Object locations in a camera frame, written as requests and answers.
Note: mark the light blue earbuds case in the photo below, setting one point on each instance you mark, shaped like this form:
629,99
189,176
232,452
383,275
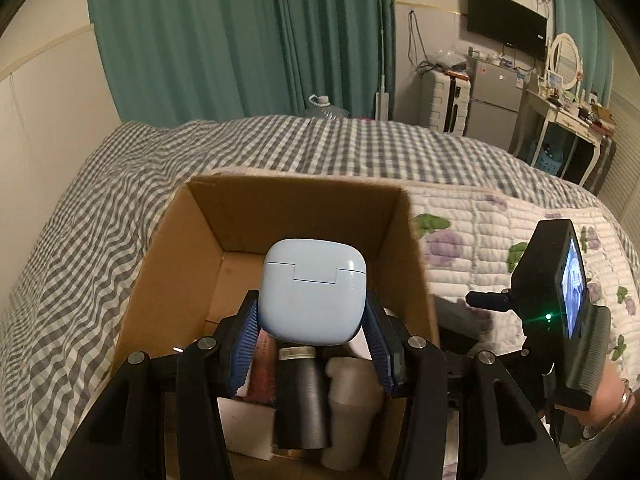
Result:
315,290

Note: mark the black wall television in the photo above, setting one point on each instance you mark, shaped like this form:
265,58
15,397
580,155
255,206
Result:
505,22

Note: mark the wide green window curtain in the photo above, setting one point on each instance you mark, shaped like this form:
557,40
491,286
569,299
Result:
225,35

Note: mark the clear water jug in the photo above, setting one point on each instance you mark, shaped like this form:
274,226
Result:
325,109

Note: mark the white oval mirror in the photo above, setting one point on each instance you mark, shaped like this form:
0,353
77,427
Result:
565,60

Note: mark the blue plastic basket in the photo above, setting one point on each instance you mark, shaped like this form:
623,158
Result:
547,160

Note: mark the white dressing table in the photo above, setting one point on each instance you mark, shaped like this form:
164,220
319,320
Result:
565,120

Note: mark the silver fridge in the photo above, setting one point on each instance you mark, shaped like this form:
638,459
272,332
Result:
492,100

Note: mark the white charger adapter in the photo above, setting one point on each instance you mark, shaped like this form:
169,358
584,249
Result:
245,425

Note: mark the person's right hand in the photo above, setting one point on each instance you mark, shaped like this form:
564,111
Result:
605,395

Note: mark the white mop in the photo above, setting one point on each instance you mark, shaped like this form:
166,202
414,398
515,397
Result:
381,105

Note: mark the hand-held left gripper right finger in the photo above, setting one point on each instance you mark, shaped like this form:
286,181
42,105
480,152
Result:
380,345

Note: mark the clear plastic bag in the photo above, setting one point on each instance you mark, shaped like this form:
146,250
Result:
447,59

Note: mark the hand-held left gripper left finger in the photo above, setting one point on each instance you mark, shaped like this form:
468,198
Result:
242,340

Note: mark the grey checked bedsheet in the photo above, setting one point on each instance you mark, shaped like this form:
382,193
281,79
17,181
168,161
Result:
100,210

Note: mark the white louvred wardrobe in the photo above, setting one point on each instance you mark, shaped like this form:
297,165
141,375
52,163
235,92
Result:
626,130

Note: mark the pink box with gold pattern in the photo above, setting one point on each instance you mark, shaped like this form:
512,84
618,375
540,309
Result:
262,375

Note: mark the small photo frame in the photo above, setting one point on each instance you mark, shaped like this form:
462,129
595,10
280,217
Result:
555,80

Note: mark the white floral quilt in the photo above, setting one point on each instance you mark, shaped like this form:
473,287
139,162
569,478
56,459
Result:
475,230

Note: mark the white suitcase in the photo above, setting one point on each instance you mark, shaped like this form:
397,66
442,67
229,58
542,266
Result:
442,105

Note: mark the dark suitcase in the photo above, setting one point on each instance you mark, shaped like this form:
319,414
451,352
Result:
602,165

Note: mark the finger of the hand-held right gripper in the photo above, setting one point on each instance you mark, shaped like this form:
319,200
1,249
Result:
490,300

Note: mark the narrow green curtain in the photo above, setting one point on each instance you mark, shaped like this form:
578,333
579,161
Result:
585,5

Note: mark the white bottle with red cap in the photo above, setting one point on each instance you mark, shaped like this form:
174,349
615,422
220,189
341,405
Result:
355,410

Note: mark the small brown carton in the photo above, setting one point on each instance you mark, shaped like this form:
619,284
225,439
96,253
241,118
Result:
600,117

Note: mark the brown cardboard box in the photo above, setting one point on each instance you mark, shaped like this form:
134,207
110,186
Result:
300,215

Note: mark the black cylinder with white label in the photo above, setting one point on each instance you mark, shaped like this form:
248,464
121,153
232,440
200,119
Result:
302,400

